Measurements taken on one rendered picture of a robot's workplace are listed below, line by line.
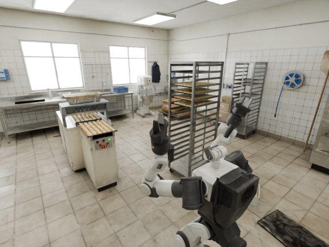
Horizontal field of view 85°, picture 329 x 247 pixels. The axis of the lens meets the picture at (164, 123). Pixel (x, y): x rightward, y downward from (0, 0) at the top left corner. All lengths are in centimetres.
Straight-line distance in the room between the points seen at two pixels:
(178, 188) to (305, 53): 443
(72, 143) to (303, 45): 487
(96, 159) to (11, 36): 422
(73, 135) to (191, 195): 256
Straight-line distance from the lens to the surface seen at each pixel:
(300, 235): 276
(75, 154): 336
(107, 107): 324
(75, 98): 314
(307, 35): 504
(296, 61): 503
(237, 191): 97
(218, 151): 105
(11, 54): 606
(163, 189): 105
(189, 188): 94
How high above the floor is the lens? 180
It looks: 19 degrees down
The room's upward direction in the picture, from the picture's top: straight up
